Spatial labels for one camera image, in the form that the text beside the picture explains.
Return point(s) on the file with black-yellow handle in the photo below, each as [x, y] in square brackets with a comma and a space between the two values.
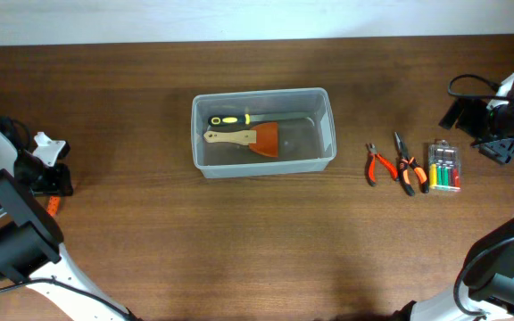
[246, 119]

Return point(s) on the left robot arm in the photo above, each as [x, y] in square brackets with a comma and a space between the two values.
[32, 249]

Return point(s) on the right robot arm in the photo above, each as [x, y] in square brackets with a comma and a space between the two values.
[484, 287]

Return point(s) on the clear case coloured screwdrivers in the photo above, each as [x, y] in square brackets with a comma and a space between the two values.
[444, 167]

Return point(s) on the small red-handled cutters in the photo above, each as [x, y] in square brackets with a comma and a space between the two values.
[373, 157]

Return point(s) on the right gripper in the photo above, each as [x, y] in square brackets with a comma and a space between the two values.
[502, 152]

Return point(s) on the orange perforated bit holder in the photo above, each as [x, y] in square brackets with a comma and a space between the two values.
[53, 205]

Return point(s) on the orange-black long-nose pliers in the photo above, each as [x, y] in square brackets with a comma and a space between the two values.
[407, 162]

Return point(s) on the orange scraper wooden handle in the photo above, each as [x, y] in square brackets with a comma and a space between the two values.
[262, 138]

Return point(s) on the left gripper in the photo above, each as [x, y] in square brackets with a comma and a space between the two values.
[56, 186]

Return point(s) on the clear plastic container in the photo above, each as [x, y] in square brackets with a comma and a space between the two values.
[305, 145]

